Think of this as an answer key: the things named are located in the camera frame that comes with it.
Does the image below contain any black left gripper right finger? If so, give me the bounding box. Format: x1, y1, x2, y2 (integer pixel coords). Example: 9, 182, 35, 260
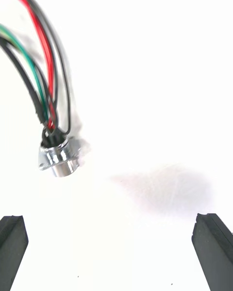
191, 212, 233, 291

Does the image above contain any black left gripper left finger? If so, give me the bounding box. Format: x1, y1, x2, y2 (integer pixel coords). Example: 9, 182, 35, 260
0, 215, 29, 291

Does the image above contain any cable bundle with metal plug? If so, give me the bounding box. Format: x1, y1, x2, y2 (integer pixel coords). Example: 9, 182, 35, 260
0, 0, 85, 178

